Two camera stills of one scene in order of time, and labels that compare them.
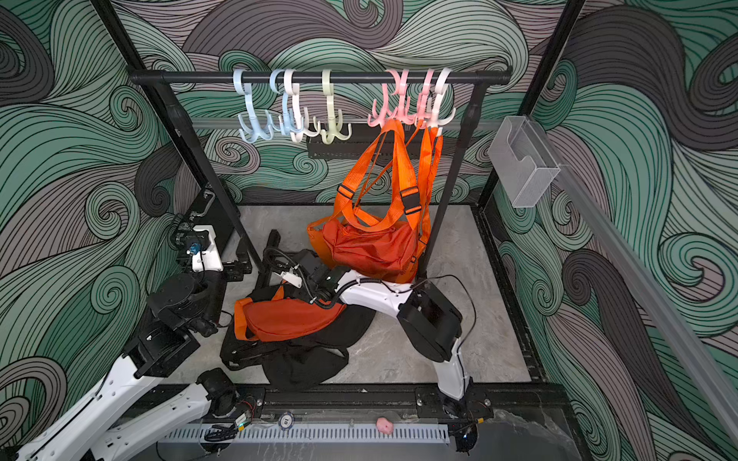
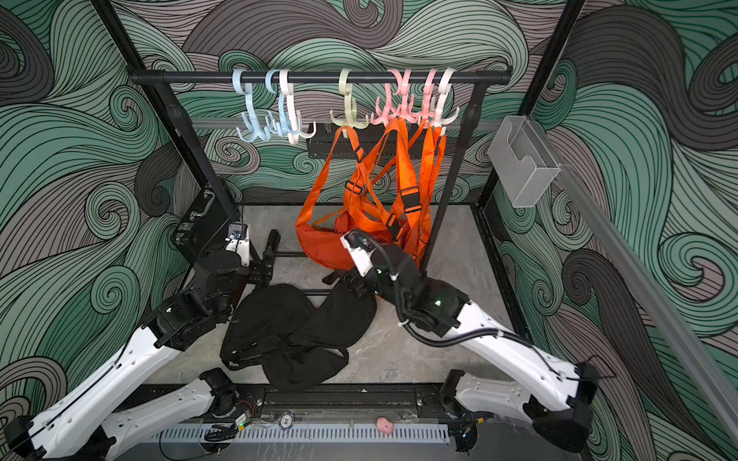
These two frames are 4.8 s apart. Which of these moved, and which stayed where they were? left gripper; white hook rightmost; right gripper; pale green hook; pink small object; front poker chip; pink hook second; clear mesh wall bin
Moved: left gripper; pale green hook; right gripper
Stayed: front poker chip; white hook rightmost; clear mesh wall bin; pink hook second; pink small object
